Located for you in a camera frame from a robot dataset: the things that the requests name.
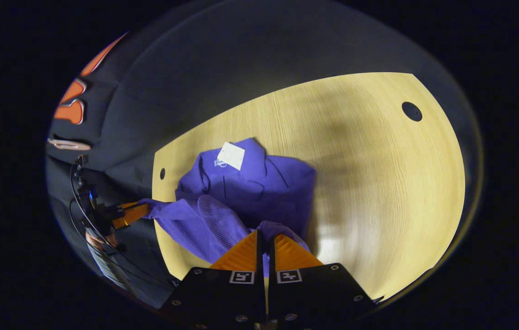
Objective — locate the black backdrop cloth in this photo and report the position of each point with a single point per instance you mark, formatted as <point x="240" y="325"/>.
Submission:
<point x="241" y="59"/>

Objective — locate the purple knit garment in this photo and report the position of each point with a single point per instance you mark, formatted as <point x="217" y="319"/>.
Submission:
<point x="259" y="192"/>

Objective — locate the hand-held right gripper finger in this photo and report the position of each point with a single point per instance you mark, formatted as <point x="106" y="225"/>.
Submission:
<point x="272" y="293"/>
<point x="260" y="288"/>

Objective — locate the white paper garment tag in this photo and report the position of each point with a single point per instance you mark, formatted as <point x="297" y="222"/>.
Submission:
<point x="232" y="156"/>

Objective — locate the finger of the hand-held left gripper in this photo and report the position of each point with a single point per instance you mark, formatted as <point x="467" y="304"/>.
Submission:
<point x="133" y="214"/>

